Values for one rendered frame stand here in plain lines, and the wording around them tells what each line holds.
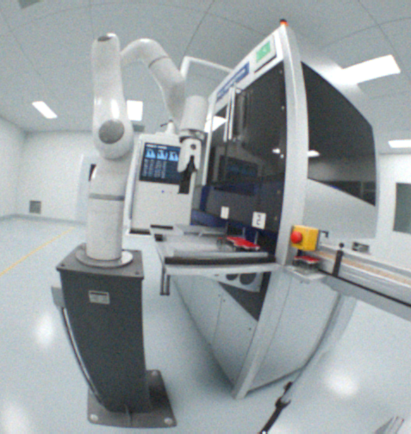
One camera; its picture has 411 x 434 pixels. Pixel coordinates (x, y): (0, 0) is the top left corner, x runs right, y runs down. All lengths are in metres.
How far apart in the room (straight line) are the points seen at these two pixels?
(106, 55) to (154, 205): 1.15
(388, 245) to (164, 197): 4.91
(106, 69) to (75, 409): 1.49
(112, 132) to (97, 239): 0.29
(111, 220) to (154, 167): 1.00
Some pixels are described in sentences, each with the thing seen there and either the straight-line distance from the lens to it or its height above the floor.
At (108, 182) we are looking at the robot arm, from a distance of 0.55.
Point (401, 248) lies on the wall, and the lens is 5.15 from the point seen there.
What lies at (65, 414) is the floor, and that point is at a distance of 1.23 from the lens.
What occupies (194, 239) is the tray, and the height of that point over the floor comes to 0.90.
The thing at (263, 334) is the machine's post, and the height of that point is 0.57.
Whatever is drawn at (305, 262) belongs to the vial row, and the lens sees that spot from 0.68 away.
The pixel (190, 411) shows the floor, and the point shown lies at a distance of 1.19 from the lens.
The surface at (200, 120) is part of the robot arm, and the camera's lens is 0.63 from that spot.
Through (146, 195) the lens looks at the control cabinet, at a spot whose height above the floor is 1.07.
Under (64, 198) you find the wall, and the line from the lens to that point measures 6.55.
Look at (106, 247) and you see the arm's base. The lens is 0.57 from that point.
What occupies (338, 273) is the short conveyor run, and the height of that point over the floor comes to 0.90.
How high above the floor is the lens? 1.07
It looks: 4 degrees down
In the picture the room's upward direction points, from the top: 7 degrees clockwise
